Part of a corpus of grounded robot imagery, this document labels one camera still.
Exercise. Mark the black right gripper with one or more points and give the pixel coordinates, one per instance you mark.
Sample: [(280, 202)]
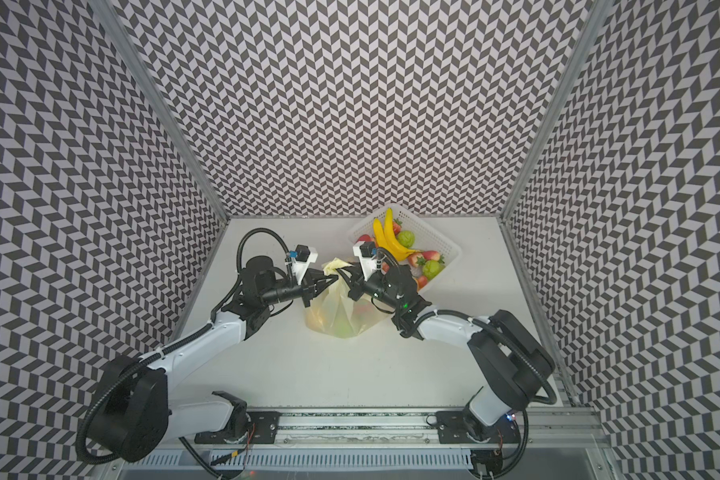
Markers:
[(363, 283)]

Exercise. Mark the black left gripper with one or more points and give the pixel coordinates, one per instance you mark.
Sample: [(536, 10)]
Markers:
[(312, 286)]

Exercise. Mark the yellow plastic bag orange print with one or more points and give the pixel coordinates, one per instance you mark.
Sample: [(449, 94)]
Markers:
[(333, 313)]

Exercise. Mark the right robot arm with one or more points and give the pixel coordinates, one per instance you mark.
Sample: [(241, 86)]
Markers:
[(515, 366)]

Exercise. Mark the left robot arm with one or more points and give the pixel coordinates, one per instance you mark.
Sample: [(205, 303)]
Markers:
[(133, 409)]

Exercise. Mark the yellow banana bunch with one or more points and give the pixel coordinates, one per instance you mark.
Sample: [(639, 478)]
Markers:
[(385, 237)]

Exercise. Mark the green apple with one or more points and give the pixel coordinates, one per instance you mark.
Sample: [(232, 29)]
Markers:
[(406, 239)]

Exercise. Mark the white plastic fruit basket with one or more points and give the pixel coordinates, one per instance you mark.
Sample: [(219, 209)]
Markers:
[(427, 237)]

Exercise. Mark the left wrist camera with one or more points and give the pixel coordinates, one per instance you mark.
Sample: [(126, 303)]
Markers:
[(298, 262)]

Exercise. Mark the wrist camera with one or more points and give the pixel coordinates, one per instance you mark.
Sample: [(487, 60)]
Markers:
[(369, 260), (298, 262)]

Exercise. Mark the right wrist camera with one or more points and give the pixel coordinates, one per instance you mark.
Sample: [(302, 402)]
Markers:
[(369, 260)]

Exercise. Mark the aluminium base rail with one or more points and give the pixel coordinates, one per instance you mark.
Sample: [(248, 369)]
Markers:
[(547, 427)]

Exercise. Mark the aluminium left corner post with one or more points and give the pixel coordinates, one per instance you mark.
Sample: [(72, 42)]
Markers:
[(114, 29)]

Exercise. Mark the aluminium corner post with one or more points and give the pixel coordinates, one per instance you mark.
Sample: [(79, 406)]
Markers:
[(600, 10), (114, 29)]

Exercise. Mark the aluminium right corner post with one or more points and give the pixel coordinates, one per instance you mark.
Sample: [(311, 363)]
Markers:
[(600, 10)]

